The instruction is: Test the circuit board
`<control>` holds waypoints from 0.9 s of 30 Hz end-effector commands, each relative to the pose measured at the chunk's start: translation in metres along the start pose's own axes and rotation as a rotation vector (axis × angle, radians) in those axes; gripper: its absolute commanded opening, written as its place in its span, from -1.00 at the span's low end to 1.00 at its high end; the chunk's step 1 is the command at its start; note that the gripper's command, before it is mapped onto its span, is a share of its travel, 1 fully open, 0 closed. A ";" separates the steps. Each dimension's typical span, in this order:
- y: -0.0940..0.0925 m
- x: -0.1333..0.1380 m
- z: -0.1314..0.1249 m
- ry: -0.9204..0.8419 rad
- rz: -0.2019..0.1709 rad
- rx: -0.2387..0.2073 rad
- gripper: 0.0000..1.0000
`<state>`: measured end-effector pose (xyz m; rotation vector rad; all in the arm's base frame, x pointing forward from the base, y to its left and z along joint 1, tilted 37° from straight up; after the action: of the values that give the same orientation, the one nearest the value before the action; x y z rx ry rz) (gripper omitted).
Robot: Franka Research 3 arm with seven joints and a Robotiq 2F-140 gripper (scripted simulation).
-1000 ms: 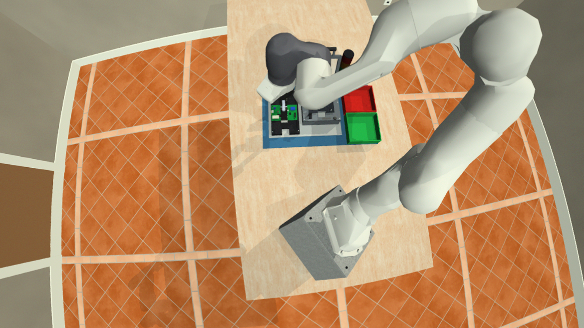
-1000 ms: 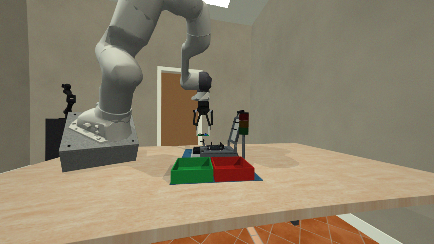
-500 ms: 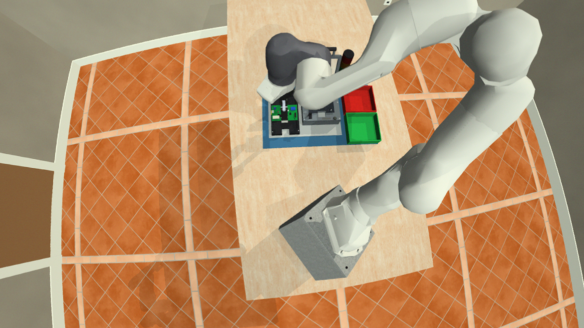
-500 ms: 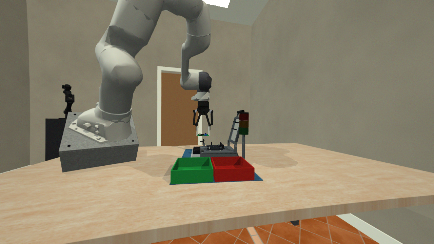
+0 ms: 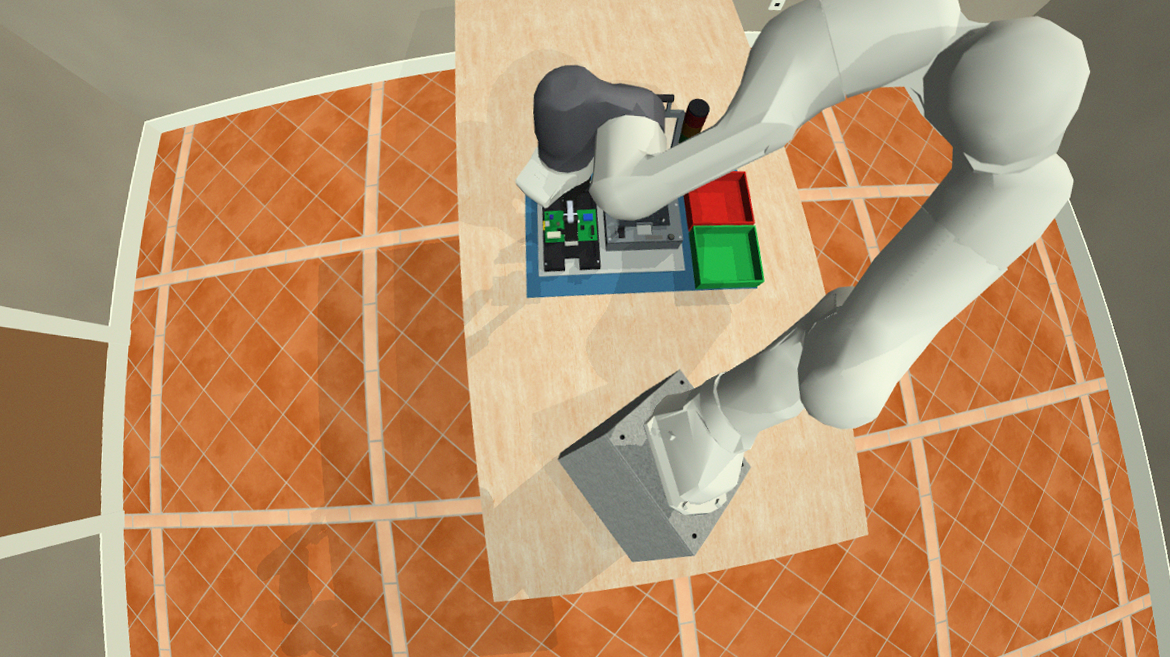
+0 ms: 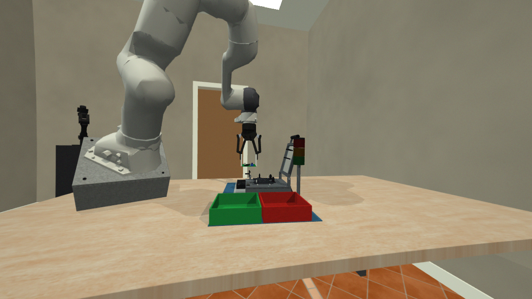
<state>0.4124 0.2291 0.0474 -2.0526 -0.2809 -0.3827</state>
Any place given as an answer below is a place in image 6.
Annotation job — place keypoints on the red open bin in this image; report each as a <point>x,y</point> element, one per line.
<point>284,207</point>

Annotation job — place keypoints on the green open-top bin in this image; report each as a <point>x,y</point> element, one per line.
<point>235,208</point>

